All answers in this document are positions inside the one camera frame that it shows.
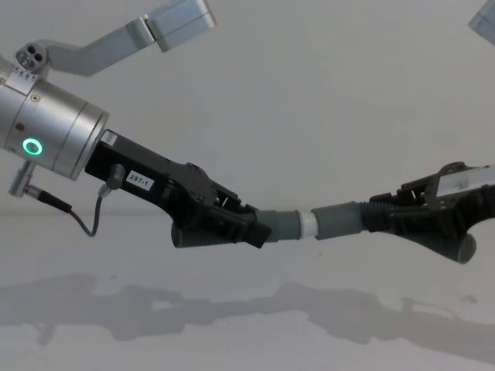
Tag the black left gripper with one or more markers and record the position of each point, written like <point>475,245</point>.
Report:
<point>147,170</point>

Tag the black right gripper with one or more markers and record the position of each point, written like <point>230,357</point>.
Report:
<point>477,208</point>

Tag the white tube connector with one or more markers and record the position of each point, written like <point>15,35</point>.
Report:
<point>308,225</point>

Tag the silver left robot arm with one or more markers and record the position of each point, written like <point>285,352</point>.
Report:
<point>58,116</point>

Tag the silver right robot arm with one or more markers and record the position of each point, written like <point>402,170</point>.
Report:
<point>485,21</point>

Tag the white table cloth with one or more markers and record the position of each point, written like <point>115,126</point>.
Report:
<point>247,332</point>

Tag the white curtain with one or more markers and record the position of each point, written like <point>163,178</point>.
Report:
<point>309,96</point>

